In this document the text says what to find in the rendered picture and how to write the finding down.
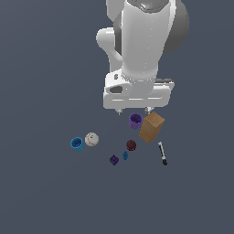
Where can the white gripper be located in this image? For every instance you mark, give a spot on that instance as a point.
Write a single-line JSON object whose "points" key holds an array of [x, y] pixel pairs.
{"points": [[137, 96]]}

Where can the purple ribbed cup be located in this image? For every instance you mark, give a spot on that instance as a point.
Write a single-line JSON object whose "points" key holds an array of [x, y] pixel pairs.
{"points": [[135, 120]]}

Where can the brown wooden block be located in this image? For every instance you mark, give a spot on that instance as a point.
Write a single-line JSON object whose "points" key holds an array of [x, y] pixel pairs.
{"points": [[151, 127]]}

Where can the dark red spiky ball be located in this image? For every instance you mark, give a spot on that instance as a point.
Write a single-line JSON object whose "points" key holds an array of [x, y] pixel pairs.
{"points": [[131, 145]]}

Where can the small blue block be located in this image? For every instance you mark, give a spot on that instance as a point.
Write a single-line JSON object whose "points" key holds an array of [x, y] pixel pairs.
{"points": [[125, 155]]}

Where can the black and white marker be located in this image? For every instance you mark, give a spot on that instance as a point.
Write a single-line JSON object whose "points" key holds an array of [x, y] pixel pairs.
{"points": [[162, 153]]}

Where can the white baseball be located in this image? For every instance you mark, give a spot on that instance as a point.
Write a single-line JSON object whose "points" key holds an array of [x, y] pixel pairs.
{"points": [[91, 139]]}

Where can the small purple block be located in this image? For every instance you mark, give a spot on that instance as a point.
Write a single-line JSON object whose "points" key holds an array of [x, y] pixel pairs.
{"points": [[114, 159]]}

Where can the blue ribbed cup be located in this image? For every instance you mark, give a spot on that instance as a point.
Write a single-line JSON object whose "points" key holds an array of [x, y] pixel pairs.
{"points": [[77, 144]]}

